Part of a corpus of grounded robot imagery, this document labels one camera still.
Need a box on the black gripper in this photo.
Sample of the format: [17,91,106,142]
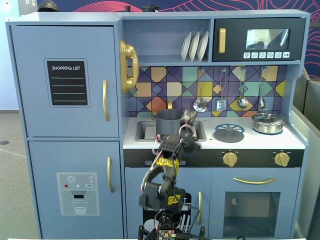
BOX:
[157,109,201,156]

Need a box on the gray pot lid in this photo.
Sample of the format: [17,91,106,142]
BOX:
[213,126,245,144]

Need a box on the steel pot lid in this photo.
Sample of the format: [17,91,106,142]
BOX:
[251,112,286,123]

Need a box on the steel slotted spoon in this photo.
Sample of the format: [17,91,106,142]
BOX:
[192,67,208,113]

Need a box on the gray pot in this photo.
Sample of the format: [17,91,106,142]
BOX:
[155,109,185,137]

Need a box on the steel spatula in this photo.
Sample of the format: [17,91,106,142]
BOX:
[215,66,228,112]

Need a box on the gray sink basin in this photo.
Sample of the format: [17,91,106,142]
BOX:
[135,120,207,143]

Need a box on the steel ladle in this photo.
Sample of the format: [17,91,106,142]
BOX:
[236,66,249,110]

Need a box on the gold stove knob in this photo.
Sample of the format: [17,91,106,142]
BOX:
[222,151,238,168]
[274,151,291,168]

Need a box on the blue oven door with window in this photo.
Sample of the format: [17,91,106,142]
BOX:
[210,167,301,238]

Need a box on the white plate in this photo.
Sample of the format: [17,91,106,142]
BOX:
[188,31,201,62]
[180,31,192,62]
[196,30,210,62]

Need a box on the small steel spoon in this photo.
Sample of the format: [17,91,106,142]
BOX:
[258,66,267,110]

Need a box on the steel pot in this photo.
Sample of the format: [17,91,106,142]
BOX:
[251,117,286,134]

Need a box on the gold toy telephone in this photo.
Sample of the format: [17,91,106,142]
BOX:
[118,39,140,95]

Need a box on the black microwave door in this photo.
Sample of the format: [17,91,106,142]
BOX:
[212,17,306,62]

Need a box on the black round device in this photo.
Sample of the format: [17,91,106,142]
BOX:
[142,4,160,13]

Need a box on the robot control board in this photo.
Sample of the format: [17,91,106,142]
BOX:
[158,228,177,240]

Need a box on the gray partition panel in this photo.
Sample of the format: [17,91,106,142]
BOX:
[291,67,320,240]

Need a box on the black shopping list board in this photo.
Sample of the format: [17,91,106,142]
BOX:
[43,58,91,108]

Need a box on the blue fridge door with dispenser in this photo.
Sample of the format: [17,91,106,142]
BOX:
[27,140,124,240]

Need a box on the blue toy kitchen body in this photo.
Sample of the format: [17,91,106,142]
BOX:
[5,9,311,240]

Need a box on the blue fridge door with board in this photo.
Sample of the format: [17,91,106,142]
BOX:
[10,24,120,138]

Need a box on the black helmet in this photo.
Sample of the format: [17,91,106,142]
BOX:
[37,0,60,13]

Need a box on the red and white arm cable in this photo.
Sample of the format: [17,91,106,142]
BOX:
[151,123,198,161]

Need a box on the gold microwave handle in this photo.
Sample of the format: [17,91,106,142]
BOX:
[218,27,227,54]

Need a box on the gold fridge door handle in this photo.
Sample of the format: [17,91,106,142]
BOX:
[107,156,115,194]
[102,79,110,123]

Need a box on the gold oven handle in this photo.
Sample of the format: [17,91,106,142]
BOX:
[233,176,277,185]

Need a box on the gold dishwasher door handle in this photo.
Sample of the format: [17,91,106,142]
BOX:
[197,191,203,226]

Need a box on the black cable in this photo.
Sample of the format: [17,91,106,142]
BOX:
[174,202,201,238]

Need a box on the white wall paper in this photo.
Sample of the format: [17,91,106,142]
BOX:
[0,1,13,13]

